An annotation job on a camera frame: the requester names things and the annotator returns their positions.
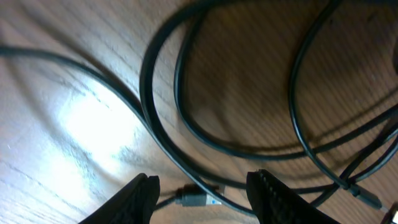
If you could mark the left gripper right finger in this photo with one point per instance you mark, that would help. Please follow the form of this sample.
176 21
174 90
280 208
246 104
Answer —
275 203

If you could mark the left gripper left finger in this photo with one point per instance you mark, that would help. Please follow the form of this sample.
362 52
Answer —
133 204

